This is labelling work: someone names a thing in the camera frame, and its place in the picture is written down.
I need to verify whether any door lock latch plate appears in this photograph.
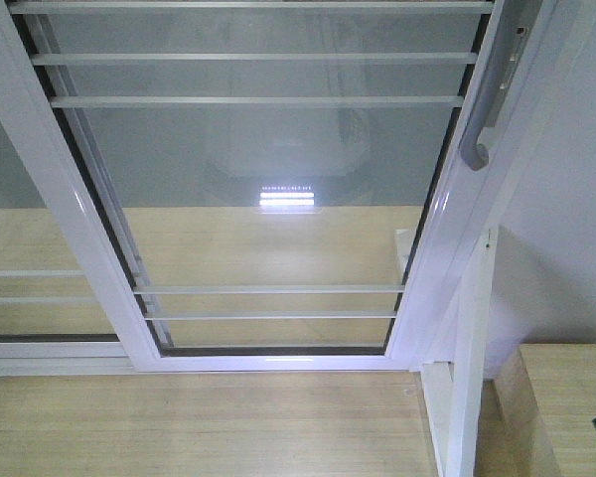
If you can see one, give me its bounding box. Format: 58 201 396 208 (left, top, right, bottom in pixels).
500 27 529 90

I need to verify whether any light wooden box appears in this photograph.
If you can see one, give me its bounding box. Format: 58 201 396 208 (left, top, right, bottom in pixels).
494 344 596 476

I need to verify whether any fixed white framed glass panel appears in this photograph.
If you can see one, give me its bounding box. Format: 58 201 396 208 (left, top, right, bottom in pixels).
0 121 132 376

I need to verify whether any grey metal door handle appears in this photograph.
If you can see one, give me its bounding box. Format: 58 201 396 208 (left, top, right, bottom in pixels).
458 1 522 171

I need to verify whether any white wall panel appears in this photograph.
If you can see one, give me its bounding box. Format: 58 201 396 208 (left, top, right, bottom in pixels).
485 1 596 377

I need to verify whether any light wooden floor platform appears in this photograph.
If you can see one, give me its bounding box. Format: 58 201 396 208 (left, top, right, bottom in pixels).
0 206 435 476

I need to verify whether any white support bracket post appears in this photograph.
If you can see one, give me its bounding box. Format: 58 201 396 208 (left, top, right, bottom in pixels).
420 227 499 476

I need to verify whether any white framed sliding glass door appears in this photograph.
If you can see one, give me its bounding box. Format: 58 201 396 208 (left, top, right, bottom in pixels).
0 0 560 374

